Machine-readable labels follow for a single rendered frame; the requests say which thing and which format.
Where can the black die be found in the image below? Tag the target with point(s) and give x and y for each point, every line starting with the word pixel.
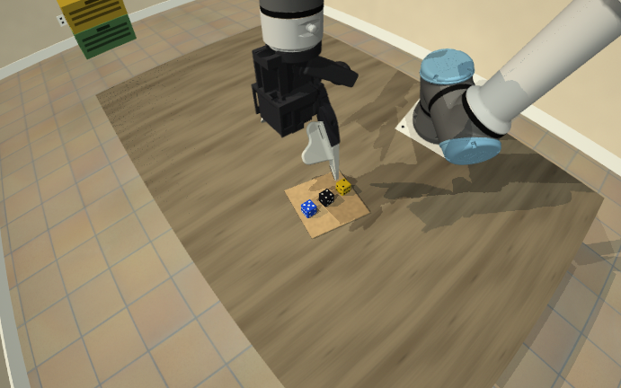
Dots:
pixel 326 197

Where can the yellow die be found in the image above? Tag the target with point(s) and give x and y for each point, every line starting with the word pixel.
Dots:
pixel 343 186

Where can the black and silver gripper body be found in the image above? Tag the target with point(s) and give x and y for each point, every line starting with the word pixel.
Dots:
pixel 286 81

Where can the tan square mat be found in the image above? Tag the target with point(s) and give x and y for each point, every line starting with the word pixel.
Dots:
pixel 342 211

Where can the blue die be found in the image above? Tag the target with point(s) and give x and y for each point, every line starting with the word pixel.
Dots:
pixel 308 208

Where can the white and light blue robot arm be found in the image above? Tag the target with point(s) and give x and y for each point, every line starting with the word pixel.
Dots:
pixel 468 125

